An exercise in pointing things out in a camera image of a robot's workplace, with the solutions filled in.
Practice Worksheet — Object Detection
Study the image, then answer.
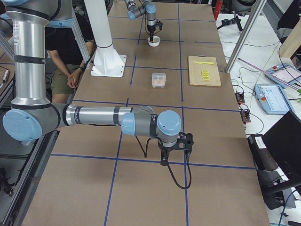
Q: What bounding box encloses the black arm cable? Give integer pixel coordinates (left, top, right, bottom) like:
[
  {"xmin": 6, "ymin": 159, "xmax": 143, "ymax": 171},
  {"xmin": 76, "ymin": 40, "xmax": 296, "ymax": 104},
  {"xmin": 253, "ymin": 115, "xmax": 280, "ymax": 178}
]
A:
[{"xmin": 135, "ymin": 137, "xmax": 192, "ymax": 189}]

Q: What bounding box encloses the yellow plastic knife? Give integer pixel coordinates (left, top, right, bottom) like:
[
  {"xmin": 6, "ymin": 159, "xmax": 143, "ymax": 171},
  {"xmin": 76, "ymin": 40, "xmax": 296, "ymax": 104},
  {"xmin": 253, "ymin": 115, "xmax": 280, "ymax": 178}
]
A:
[{"xmin": 193, "ymin": 61, "xmax": 214, "ymax": 65}]

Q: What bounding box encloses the clear plastic egg box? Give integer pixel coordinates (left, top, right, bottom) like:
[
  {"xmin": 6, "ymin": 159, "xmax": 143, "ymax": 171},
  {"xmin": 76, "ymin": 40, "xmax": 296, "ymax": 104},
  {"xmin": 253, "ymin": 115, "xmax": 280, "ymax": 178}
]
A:
[{"xmin": 151, "ymin": 73, "xmax": 166, "ymax": 88}]

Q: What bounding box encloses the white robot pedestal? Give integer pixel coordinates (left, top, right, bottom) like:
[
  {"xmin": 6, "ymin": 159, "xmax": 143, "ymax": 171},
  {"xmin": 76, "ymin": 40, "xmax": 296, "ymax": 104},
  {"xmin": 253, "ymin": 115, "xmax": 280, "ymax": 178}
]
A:
[{"xmin": 84, "ymin": 0, "xmax": 127, "ymax": 78}]

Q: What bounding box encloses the lemon slice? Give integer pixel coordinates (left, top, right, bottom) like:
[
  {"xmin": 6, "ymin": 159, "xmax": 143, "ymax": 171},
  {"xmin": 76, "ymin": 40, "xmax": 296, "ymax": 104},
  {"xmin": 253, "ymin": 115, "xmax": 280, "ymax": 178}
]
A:
[{"xmin": 201, "ymin": 69, "xmax": 210, "ymax": 81}]

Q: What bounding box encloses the wooden cutting board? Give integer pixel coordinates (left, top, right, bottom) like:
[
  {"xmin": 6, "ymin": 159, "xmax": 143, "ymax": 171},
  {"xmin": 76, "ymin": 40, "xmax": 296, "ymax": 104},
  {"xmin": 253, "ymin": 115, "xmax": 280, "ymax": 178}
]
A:
[{"xmin": 188, "ymin": 56, "xmax": 221, "ymax": 87}]

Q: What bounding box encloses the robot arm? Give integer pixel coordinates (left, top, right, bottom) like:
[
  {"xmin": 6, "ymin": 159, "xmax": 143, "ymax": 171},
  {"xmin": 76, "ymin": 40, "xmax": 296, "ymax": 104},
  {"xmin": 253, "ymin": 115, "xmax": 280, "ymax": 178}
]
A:
[
  {"xmin": 125, "ymin": 0, "xmax": 157, "ymax": 42},
  {"xmin": 3, "ymin": 0, "xmax": 186, "ymax": 165}
]

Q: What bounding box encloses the grabber stick with green handle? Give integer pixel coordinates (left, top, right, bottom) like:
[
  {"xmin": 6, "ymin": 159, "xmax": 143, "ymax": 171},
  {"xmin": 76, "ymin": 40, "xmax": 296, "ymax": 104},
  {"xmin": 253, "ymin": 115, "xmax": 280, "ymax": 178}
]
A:
[{"xmin": 238, "ymin": 58, "xmax": 301, "ymax": 95}]

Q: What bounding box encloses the far teach pendant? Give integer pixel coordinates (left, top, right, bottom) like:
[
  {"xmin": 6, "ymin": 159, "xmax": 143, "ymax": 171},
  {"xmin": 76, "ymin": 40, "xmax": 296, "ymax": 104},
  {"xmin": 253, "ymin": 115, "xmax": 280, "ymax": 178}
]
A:
[{"xmin": 265, "ymin": 63, "xmax": 301, "ymax": 88}]

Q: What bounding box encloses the white paper bowl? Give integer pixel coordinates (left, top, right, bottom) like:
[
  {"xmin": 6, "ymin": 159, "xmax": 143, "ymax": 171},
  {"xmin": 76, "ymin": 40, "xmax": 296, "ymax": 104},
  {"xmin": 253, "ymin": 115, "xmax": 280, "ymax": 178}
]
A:
[{"xmin": 147, "ymin": 36, "xmax": 161, "ymax": 47}]

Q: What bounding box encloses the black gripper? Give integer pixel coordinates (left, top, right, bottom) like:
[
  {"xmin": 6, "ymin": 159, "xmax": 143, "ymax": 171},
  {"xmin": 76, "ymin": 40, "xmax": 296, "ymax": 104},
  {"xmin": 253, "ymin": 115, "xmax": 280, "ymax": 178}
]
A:
[
  {"xmin": 147, "ymin": 25, "xmax": 156, "ymax": 42},
  {"xmin": 158, "ymin": 141, "xmax": 178, "ymax": 166}
]

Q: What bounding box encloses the aluminium frame post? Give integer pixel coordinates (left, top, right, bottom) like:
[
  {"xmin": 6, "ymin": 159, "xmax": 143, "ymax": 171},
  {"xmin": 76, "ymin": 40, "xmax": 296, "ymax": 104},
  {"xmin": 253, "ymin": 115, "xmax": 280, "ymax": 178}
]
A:
[{"xmin": 225, "ymin": 0, "xmax": 267, "ymax": 73}]

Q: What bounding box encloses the black tripod clamp rod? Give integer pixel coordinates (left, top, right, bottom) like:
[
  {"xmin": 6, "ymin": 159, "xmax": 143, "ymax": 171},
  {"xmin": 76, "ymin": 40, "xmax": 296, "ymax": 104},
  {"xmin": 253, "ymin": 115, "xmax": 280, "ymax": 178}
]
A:
[{"xmin": 217, "ymin": 14, "xmax": 243, "ymax": 32}]

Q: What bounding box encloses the seated person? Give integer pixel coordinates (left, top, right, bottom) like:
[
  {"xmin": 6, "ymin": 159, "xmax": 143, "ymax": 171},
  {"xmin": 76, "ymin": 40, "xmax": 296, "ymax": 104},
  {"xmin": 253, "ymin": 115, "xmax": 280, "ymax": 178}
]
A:
[{"xmin": 44, "ymin": 9, "xmax": 97, "ymax": 104}]

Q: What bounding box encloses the near teach pendant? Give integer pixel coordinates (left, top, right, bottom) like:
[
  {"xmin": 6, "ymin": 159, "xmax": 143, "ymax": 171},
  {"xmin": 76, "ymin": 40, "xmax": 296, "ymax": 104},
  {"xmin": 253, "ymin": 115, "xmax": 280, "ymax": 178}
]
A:
[{"xmin": 254, "ymin": 84, "xmax": 294, "ymax": 115}]

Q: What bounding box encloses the black computer case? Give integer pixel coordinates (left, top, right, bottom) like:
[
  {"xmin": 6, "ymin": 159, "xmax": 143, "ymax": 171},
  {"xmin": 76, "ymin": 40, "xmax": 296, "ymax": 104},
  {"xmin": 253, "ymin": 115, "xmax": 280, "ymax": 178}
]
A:
[{"xmin": 247, "ymin": 110, "xmax": 301, "ymax": 172}]

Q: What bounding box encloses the teach pendant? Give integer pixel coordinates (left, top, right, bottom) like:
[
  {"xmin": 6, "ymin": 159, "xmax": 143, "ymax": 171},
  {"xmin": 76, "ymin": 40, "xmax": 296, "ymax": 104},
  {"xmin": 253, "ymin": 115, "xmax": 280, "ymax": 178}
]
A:
[
  {"xmin": 265, "ymin": 63, "xmax": 301, "ymax": 88},
  {"xmin": 254, "ymin": 84, "xmax": 294, "ymax": 115}
]

